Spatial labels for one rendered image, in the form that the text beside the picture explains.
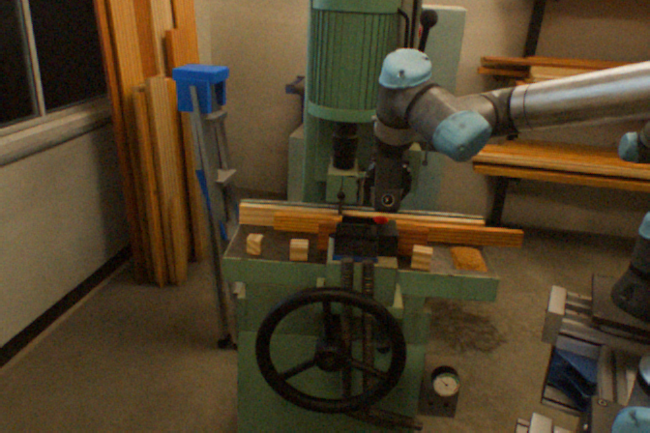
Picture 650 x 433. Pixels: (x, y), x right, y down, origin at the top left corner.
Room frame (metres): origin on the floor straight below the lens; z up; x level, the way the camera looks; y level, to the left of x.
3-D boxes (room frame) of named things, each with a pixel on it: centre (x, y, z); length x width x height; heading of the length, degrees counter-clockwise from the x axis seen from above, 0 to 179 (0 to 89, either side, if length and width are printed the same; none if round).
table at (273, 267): (1.03, -0.09, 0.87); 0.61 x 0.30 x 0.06; 88
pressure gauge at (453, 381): (0.92, -0.29, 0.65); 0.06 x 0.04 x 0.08; 88
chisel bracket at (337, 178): (1.16, -0.04, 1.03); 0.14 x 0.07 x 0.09; 178
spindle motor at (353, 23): (1.14, -0.04, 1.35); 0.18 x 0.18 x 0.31
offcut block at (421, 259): (1.00, -0.22, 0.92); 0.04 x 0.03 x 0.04; 77
